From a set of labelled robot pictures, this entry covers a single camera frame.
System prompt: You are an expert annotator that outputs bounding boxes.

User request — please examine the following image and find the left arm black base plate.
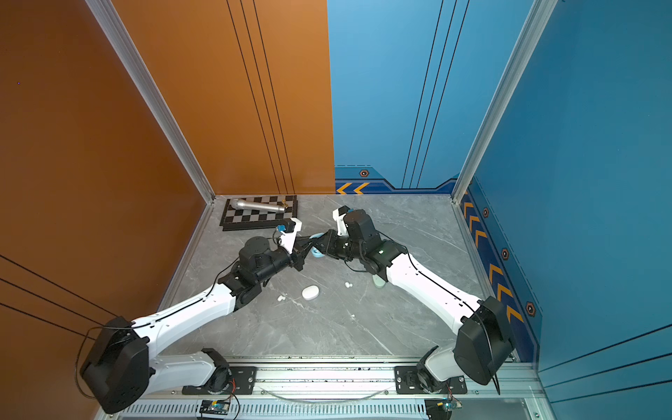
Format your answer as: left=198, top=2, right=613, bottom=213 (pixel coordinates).
left=181, top=366, right=257, bottom=397

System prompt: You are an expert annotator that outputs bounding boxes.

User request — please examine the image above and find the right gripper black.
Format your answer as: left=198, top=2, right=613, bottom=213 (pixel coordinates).
left=310, top=229, right=368, bottom=262

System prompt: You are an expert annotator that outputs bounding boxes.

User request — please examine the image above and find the mint green earbud charging case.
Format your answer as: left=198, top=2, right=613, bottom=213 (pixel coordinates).
left=373, top=276, right=387, bottom=289

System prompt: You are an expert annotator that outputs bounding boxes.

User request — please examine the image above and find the right green circuit board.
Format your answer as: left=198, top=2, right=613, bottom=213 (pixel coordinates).
left=425, top=399, right=463, bottom=420

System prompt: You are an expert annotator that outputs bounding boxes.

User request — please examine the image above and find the blue earbud charging case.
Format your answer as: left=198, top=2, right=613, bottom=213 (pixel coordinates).
left=311, top=247, right=325, bottom=258

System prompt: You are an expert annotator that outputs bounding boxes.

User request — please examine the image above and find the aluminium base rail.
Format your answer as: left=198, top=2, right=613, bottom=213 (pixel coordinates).
left=112, top=358, right=554, bottom=419

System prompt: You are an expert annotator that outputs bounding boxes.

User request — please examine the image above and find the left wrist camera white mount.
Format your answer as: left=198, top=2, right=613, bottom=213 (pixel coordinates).
left=276, top=218, right=302, bottom=255

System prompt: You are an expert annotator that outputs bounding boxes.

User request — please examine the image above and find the left aluminium corner post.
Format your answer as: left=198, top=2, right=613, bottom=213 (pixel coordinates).
left=86, top=0, right=215, bottom=204

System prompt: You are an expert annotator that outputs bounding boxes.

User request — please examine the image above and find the green circuit board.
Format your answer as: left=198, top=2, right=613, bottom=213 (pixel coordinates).
left=198, top=400, right=231, bottom=419
left=425, top=399, right=463, bottom=420

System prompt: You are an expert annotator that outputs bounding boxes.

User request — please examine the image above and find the silver microphone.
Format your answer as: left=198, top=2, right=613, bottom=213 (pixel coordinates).
left=230, top=199, right=286, bottom=213

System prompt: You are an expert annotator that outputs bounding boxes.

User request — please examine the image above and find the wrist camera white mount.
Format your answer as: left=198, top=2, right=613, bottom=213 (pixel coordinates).
left=332, top=206, right=351, bottom=236
left=276, top=218, right=302, bottom=255

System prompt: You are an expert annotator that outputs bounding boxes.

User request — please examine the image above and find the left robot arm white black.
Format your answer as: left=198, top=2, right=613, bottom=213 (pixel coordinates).
left=79, top=234, right=322, bottom=414

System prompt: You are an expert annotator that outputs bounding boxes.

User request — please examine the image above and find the black white chessboard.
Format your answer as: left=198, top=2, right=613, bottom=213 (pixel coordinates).
left=220, top=195, right=299, bottom=232

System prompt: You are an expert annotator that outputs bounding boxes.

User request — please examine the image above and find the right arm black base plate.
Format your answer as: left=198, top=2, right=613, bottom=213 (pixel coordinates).
left=394, top=366, right=468, bottom=395

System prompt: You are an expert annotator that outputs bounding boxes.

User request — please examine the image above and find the white earbud charging case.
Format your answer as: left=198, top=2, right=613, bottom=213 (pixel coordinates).
left=301, top=285, right=320, bottom=301

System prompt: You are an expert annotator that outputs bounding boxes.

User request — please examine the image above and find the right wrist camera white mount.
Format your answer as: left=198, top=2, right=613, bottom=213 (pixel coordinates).
left=332, top=206, right=351, bottom=236

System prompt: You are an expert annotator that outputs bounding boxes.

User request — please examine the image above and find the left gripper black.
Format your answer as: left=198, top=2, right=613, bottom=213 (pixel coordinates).
left=254, top=234, right=314, bottom=288

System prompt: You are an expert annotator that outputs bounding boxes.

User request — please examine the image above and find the left green circuit board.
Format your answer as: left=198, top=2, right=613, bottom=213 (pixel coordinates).
left=198, top=400, right=231, bottom=419

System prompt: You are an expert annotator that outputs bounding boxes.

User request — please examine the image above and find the aluminium corner post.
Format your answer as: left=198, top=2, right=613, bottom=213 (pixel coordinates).
left=86, top=0, right=215, bottom=204
left=451, top=0, right=558, bottom=205

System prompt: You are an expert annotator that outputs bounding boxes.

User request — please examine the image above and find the right aluminium corner post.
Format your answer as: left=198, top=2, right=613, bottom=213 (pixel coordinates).
left=451, top=0, right=558, bottom=205

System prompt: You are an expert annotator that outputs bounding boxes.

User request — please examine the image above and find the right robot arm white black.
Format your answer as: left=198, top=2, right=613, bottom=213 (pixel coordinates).
left=316, top=206, right=516, bottom=393

